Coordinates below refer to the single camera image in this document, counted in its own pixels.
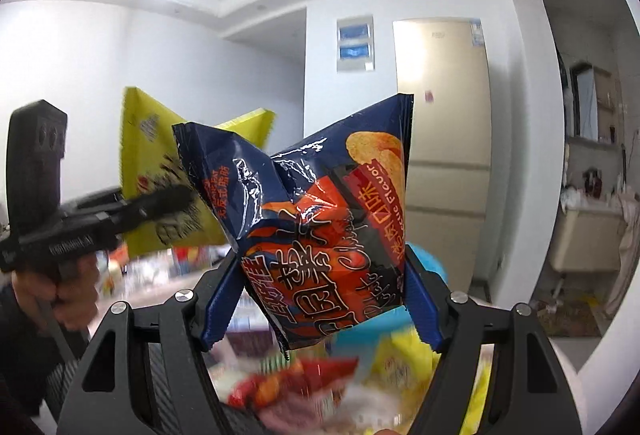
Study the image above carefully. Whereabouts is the yellow chip bag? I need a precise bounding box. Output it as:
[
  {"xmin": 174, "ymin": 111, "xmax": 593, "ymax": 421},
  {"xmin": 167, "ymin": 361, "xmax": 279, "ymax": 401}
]
[
  {"xmin": 119, "ymin": 86, "xmax": 278, "ymax": 260},
  {"xmin": 369, "ymin": 327, "xmax": 494, "ymax": 434}
]

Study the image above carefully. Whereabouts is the red pink snack bag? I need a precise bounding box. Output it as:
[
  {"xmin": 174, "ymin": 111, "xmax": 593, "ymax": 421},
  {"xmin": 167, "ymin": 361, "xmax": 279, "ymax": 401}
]
[{"xmin": 227, "ymin": 357, "xmax": 359, "ymax": 411}]

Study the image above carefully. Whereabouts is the navy orange chip bag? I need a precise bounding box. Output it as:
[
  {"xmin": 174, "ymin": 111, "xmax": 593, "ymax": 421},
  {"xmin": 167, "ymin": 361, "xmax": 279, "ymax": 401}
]
[{"xmin": 172, "ymin": 94, "xmax": 413, "ymax": 351}]

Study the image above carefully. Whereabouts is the person's left hand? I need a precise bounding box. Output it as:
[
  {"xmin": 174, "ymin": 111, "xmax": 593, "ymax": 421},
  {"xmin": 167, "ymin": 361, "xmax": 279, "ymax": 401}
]
[{"xmin": 11, "ymin": 254, "xmax": 100, "ymax": 331}]

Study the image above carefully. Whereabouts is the beige bathroom vanity cabinet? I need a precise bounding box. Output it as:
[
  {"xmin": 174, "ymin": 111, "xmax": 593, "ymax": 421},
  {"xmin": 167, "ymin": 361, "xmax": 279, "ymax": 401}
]
[{"xmin": 547, "ymin": 209, "xmax": 626, "ymax": 273}]

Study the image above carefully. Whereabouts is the blue plastic basin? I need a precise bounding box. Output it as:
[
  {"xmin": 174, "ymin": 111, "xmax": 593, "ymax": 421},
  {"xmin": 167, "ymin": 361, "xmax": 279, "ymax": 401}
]
[{"xmin": 331, "ymin": 242, "xmax": 448, "ymax": 357}]

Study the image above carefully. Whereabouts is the beige refrigerator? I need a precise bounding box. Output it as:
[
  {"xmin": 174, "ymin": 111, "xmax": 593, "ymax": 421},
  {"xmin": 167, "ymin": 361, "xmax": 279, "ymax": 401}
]
[{"xmin": 393, "ymin": 19, "xmax": 491, "ymax": 291}]

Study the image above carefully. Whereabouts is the grey wall electrical panel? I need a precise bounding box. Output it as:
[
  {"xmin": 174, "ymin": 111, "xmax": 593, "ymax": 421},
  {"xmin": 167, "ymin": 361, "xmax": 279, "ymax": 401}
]
[{"xmin": 336, "ymin": 15, "xmax": 375, "ymax": 72}]

